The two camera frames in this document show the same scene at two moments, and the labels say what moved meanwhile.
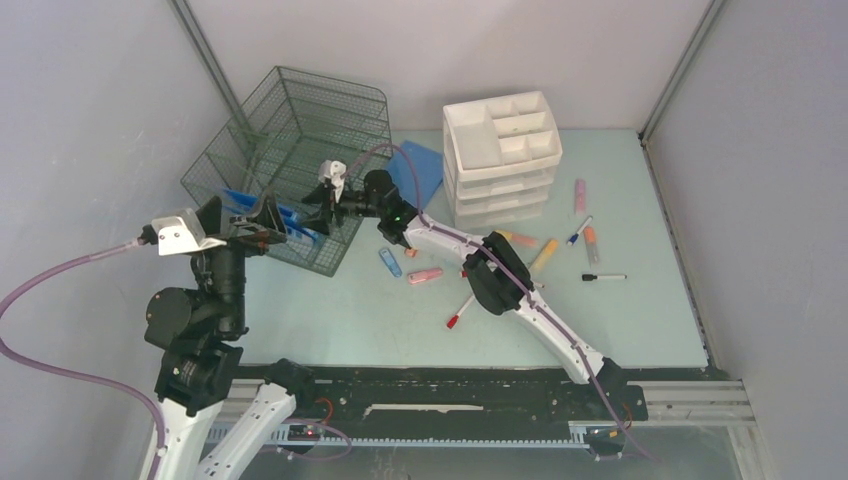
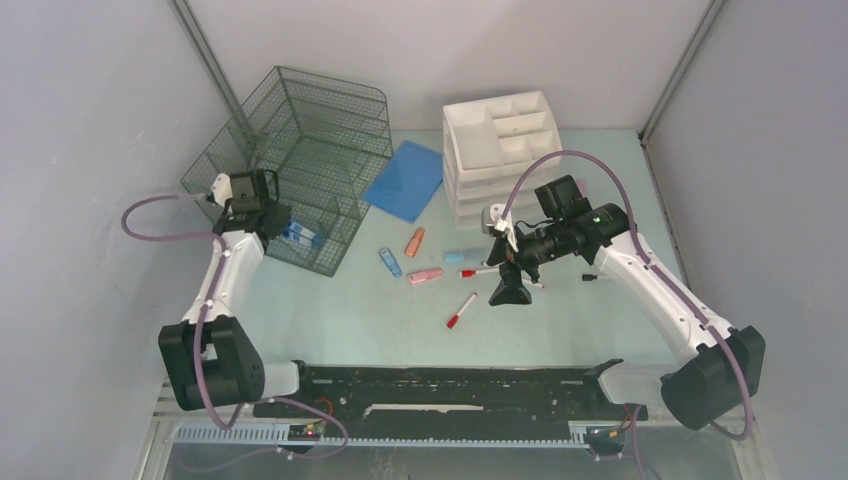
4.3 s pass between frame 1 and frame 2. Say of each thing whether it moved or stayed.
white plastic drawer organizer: stayed
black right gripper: moved
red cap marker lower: stayed
